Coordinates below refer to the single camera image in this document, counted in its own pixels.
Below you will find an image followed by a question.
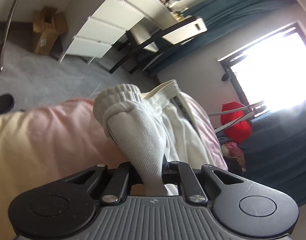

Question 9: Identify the cream white zip hoodie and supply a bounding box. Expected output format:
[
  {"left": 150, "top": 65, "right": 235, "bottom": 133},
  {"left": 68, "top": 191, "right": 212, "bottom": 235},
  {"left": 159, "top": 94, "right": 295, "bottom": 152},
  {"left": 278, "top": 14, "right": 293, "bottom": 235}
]
[{"left": 93, "top": 80, "right": 228, "bottom": 196}]

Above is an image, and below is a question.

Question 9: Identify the pile of coloured clothes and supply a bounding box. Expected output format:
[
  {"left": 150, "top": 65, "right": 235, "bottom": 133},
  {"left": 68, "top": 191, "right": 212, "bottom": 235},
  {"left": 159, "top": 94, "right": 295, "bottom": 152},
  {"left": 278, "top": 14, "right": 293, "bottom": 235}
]
[{"left": 221, "top": 141, "right": 246, "bottom": 175}]

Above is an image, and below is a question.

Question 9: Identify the red garment on stand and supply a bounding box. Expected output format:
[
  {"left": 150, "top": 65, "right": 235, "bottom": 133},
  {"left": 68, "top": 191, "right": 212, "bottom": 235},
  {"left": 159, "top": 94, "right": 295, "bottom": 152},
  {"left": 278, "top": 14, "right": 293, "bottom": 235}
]
[{"left": 221, "top": 101, "right": 253, "bottom": 144}]

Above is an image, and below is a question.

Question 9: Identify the pastel tie-dye bed sheet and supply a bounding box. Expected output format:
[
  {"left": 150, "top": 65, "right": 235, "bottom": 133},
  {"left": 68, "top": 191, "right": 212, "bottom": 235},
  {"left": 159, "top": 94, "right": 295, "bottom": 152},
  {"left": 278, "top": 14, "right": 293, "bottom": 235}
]
[{"left": 0, "top": 90, "right": 228, "bottom": 240}]

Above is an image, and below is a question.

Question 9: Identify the teal right curtain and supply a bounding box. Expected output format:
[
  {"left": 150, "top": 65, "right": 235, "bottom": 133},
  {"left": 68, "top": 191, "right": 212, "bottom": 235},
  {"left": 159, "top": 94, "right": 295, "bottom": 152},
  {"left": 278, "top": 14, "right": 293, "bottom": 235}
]
[{"left": 238, "top": 110, "right": 306, "bottom": 206}]

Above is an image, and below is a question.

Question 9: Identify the teal curtain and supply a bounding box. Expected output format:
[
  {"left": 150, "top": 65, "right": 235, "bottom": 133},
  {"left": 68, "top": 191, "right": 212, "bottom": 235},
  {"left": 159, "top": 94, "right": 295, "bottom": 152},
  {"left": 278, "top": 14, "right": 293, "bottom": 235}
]
[
  {"left": 238, "top": 110, "right": 306, "bottom": 206},
  {"left": 148, "top": 0, "right": 297, "bottom": 76}
]

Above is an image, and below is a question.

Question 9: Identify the white black chair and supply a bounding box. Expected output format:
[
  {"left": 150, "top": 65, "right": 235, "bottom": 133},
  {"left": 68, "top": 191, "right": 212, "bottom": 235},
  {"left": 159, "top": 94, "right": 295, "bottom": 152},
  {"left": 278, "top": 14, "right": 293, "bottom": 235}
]
[{"left": 109, "top": 16, "right": 207, "bottom": 74}]

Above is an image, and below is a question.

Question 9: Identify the dark framed window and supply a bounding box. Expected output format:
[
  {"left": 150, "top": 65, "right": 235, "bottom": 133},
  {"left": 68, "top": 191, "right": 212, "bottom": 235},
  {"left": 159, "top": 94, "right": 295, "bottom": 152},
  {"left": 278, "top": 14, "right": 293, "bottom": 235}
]
[{"left": 219, "top": 22, "right": 306, "bottom": 112}]

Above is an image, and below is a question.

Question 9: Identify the cardboard box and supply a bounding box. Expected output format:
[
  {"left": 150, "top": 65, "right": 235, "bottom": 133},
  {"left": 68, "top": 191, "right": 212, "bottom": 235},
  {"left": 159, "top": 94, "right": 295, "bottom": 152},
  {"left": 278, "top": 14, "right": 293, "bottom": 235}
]
[{"left": 33, "top": 7, "right": 68, "bottom": 55}]

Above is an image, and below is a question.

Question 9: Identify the teal left curtain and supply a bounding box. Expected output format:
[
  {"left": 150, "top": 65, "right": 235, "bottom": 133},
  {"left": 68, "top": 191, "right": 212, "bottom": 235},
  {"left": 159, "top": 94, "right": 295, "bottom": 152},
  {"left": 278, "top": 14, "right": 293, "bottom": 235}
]
[{"left": 148, "top": 0, "right": 297, "bottom": 76}]

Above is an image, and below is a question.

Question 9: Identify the white drawer desk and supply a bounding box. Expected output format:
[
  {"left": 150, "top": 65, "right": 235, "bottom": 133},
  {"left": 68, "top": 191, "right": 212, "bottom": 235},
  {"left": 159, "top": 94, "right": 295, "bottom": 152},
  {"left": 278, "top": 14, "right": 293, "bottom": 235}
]
[{"left": 59, "top": 0, "right": 180, "bottom": 61}]

